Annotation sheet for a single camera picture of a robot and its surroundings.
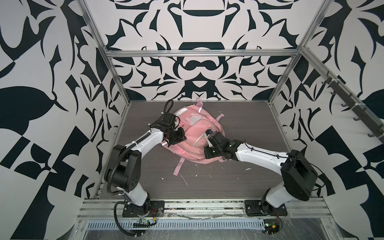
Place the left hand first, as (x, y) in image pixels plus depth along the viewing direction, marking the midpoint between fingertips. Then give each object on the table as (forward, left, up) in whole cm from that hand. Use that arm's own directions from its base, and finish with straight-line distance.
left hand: (186, 134), depth 89 cm
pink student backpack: (+14, -6, -4) cm, 15 cm away
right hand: (-10, -9, -3) cm, 14 cm away
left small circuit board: (-41, +21, -13) cm, 48 cm away
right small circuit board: (-44, -39, -12) cm, 60 cm away
